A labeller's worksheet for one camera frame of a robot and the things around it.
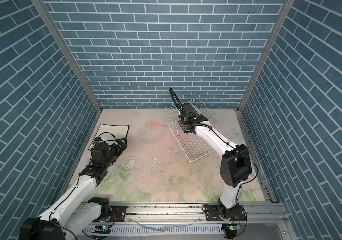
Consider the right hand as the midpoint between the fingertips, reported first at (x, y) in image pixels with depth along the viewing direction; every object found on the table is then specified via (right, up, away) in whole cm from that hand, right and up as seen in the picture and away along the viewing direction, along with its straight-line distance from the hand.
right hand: (186, 118), depth 90 cm
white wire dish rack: (+3, -18, +7) cm, 19 cm away
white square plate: (-39, -7, -16) cm, 43 cm away
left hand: (-36, -14, -6) cm, 39 cm away
